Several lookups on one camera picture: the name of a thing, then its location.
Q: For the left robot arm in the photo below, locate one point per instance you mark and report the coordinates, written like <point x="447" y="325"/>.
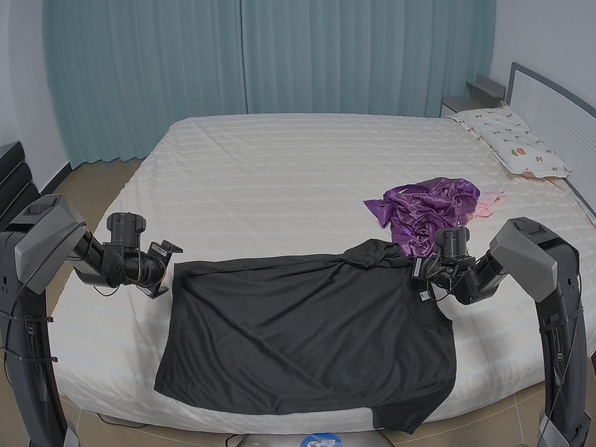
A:
<point x="42" y="245"/>

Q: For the purple garment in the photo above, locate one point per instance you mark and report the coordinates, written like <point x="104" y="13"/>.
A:
<point x="419" y="207"/>

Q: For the blue-green curtain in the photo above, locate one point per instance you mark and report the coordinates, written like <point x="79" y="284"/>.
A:
<point x="363" y="40"/>
<point x="139" y="63"/>

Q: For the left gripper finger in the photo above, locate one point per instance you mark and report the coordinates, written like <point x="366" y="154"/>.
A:
<point x="172" y="246"/>
<point x="156" y="293"/>

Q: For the pink garment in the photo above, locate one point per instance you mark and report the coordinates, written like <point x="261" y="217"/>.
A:
<point x="489" y="203"/>

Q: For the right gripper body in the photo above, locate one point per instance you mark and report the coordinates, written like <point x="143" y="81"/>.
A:
<point x="430" y="277"/>

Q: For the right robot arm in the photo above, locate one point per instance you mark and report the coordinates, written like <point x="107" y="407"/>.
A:
<point x="517" y="259"/>

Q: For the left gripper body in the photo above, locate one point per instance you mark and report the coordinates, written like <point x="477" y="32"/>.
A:
<point x="151" y="268"/>

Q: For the black T-shirt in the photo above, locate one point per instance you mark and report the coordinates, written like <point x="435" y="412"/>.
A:
<point x="302" y="319"/>

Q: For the grey bedside table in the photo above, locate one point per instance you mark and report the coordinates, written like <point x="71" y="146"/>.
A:
<point x="454" y="104"/>

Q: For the black chest of drawers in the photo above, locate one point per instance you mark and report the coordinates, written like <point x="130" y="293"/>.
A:
<point x="16" y="179"/>

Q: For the white printed pillow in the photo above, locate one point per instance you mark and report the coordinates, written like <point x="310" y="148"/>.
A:
<point x="512" y="138"/>

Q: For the bed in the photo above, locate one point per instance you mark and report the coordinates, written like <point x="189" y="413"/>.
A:
<point x="279" y="179"/>

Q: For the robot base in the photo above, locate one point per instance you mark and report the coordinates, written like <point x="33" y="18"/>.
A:
<point x="279" y="440"/>

